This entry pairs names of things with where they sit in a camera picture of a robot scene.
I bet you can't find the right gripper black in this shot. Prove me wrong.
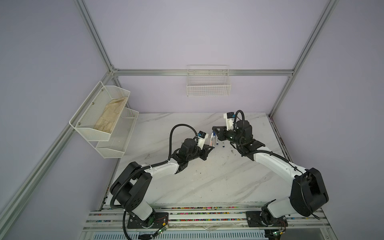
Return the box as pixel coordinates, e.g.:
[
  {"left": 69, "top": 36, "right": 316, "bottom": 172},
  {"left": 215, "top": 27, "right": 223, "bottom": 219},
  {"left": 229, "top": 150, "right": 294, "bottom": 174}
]
[{"left": 211, "top": 125, "right": 243, "bottom": 147}]

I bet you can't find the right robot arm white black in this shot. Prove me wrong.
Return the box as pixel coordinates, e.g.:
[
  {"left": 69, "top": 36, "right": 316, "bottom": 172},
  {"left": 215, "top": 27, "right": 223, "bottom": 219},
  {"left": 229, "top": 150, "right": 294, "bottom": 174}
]
[{"left": 212, "top": 121, "right": 329, "bottom": 226}]

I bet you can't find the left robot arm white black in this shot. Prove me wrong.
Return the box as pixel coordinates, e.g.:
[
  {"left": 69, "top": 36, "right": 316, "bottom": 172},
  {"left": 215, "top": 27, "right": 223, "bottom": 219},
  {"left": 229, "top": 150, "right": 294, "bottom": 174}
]
[{"left": 110, "top": 137, "right": 215, "bottom": 221}]

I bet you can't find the beige cloth in shelf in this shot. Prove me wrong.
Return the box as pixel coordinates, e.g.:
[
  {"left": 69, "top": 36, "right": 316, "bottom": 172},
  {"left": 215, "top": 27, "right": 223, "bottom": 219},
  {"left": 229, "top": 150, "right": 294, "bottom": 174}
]
[{"left": 94, "top": 97, "right": 128, "bottom": 134}]

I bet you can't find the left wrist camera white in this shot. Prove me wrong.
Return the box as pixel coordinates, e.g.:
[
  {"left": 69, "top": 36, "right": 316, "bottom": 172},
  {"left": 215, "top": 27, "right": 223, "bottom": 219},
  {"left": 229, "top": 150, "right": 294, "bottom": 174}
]
[{"left": 197, "top": 131, "right": 208, "bottom": 150}]

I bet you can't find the white wire wall basket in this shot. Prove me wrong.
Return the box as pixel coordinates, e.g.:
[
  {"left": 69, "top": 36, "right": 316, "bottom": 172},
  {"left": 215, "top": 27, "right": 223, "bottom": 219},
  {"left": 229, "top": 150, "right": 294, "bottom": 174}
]
[{"left": 187, "top": 65, "right": 232, "bottom": 97}]

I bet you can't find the aluminium rail base frame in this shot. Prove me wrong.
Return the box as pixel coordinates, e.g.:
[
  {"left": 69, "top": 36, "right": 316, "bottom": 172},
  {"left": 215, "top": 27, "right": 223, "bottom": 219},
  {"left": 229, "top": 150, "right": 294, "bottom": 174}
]
[{"left": 80, "top": 202, "right": 337, "bottom": 240}]

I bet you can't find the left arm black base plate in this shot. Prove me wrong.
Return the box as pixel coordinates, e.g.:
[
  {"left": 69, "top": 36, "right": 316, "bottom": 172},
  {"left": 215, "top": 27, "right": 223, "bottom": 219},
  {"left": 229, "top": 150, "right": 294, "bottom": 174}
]
[{"left": 125, "top": 212, "right": 169, "bottom": 229}]

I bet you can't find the white mesh two-tier wall shelf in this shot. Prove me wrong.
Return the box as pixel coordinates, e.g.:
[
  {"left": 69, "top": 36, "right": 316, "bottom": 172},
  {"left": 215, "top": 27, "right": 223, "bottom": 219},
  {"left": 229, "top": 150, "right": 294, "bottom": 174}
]
[{"left": 69, "top": 82, "right": 139, "bottom": 159}]

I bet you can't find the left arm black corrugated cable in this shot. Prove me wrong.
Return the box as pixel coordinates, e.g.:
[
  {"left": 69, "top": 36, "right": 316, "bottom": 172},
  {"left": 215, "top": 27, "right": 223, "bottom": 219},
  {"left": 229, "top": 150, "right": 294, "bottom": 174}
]
[{"left": 109, "top": 123, "right": 199, "bottom": 240}]

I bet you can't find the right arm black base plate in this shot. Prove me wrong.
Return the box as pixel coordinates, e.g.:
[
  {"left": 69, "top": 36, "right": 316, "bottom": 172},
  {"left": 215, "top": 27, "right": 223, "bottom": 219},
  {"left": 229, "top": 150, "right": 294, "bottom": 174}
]
[{"left": 246, "top": 211, "right": 288, "bottom": 228}]

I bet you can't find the aluminium enclosure frame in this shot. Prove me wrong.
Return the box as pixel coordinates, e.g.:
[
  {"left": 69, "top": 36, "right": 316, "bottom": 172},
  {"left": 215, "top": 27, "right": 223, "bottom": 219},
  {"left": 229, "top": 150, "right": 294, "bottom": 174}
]
[{"left": 1, "top": 1, "right": 338, "bottom": 238}]

